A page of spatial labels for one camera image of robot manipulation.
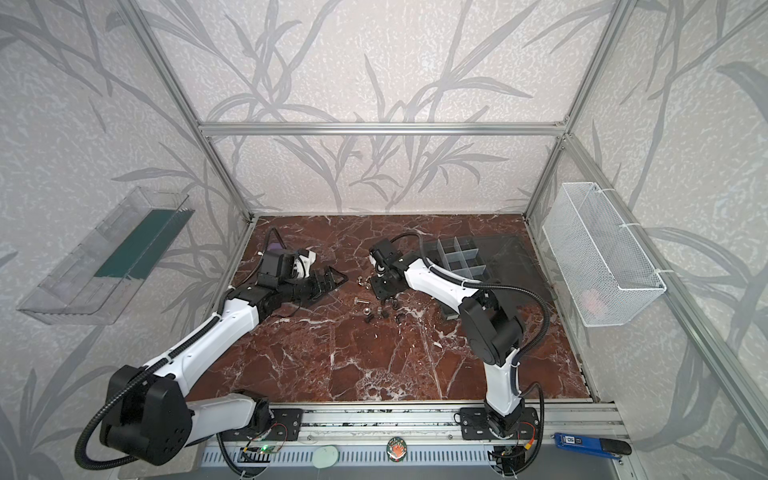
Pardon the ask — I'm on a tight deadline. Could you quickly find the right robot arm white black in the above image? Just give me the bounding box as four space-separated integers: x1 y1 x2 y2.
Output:
369 253 550 439

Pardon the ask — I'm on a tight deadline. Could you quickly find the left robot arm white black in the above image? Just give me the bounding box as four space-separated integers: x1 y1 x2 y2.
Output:
75 267 348 470

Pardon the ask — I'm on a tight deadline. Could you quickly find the clear compartment organizer box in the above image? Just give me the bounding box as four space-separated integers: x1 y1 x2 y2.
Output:
425 234 551 302

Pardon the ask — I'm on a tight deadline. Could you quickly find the white oval puck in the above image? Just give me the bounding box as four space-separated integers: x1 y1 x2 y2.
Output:
311 445 340 470

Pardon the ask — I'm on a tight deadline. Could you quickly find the round red sticker button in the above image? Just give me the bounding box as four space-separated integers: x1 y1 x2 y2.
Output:
386 437 407 463

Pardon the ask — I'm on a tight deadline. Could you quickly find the blue black handheld tool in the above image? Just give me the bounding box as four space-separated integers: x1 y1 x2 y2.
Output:
553 432 632 459

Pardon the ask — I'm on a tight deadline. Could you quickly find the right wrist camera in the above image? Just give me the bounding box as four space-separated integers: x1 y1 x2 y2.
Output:
369 238 402 267

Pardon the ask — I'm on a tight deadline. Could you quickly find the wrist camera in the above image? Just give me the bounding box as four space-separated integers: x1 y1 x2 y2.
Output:
369 238 402 267
256 249 317 288

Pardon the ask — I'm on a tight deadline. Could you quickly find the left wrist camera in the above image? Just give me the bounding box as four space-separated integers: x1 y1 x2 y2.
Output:
256 249 317 288

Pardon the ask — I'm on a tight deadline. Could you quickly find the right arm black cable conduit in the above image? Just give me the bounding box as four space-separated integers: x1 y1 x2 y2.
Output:
389 232 551 367

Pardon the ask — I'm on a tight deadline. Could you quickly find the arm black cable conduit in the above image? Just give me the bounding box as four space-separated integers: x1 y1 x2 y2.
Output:
74 311 223 470
389 232 551 367

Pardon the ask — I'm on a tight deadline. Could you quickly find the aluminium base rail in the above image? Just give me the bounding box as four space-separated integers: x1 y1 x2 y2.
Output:
119 401 631 475

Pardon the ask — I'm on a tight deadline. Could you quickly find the aluminium frame crossbar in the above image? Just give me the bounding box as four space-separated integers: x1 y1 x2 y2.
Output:
198 122 565 137

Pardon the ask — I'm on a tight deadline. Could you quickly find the clear wall tray green mat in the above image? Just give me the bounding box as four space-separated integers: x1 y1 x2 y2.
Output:
17 187 195 326

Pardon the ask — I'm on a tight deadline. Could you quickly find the white wire mesh basket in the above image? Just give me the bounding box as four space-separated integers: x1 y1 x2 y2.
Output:
542 182 667 328

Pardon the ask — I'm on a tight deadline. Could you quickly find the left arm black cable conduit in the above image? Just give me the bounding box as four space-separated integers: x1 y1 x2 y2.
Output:
74 311 223 470

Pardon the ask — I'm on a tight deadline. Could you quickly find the aluminium frame post left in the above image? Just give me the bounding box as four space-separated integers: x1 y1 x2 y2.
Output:
116 0 253 222

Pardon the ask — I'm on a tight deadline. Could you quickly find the aluminium frame post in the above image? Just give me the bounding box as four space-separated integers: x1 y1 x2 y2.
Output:
523 0 637 222
116 0 253 222

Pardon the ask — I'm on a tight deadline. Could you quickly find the aluminium frame post right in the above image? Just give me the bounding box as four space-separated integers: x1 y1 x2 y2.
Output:
523 0 637 222

